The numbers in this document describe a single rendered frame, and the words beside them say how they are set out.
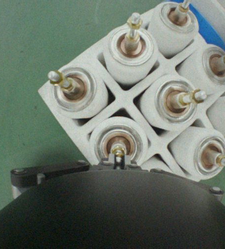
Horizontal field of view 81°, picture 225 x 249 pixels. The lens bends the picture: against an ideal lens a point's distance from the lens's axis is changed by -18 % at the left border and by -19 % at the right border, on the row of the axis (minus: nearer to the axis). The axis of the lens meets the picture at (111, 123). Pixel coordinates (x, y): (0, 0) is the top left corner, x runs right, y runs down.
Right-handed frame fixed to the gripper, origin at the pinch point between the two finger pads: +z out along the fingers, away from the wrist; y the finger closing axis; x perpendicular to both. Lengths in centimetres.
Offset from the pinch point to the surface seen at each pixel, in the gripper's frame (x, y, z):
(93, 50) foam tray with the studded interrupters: 18.5, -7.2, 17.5
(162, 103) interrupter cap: 7.7, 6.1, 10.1
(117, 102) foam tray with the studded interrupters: 7.7, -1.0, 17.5
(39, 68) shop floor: 19, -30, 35
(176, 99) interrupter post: 8.3, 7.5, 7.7
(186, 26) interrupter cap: 22.9, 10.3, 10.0
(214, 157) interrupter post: 0.2, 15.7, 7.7
